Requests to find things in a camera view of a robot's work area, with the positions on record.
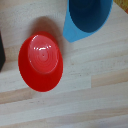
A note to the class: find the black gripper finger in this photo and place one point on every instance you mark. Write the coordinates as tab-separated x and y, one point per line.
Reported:
1	53

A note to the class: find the red plastic bowl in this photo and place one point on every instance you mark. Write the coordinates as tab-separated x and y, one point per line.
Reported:
40	65

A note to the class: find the blue plastic cup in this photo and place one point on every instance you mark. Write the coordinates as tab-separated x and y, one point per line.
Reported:
87	16

